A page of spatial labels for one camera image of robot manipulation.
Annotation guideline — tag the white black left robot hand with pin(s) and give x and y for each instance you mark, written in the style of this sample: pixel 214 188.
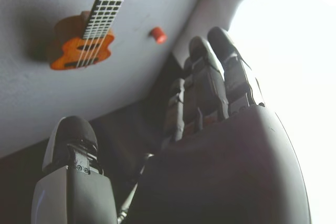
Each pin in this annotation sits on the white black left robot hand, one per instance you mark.
pixel 223 171

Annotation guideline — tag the orange toy ukulele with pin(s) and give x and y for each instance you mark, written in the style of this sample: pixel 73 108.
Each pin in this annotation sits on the orange toy ukulele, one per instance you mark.
pixel 105 1

